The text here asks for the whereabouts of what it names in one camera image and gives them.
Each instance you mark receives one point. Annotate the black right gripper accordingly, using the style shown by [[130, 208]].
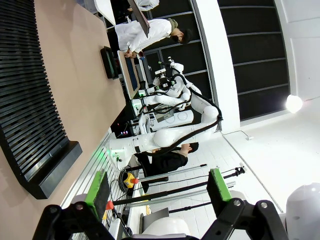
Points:
[[165, 83]]

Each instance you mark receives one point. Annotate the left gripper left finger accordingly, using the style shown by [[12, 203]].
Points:
[[97, 190]]

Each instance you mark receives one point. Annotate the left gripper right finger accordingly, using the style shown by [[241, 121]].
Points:
[[217, 190]]

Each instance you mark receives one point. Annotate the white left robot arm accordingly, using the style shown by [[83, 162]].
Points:
[[303, 210]]

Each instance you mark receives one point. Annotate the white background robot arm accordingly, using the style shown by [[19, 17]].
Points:
[[165, 99]]

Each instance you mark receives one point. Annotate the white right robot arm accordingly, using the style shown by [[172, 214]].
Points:
[[165, 137]]

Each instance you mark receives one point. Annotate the black slotted PCB rack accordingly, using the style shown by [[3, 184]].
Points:
[[25, 75]]

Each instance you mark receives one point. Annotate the red round button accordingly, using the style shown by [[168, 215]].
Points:
[[109, 205]]

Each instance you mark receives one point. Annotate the yellow emergency stop box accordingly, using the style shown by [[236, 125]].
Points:
[[129, 180]]

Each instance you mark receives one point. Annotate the white cylindrical housing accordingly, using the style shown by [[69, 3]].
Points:
[[175, 120]]

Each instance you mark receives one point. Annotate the silver stand pole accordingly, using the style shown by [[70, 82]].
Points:
[[172, 173]]

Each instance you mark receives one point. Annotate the person in white coat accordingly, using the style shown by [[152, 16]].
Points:
[[140, 35]]

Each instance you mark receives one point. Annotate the thick black stand pole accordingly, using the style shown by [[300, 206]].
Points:
[[160, 193]]

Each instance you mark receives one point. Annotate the person in black jacket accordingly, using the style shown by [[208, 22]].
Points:
[[167, 161]]

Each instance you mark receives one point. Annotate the black plastic tray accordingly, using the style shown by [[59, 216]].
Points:
[[103, 62]]

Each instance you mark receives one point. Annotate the large white table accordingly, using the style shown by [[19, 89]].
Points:
[[106, 10]]

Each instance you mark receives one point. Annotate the bright round lamp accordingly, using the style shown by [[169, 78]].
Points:
[[294, 103]]

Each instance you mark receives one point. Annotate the thin black camera boom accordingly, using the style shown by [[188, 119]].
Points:
[[225, 173]]

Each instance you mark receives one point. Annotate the aluminium rail frame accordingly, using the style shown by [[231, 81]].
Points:
[[95, 162]]

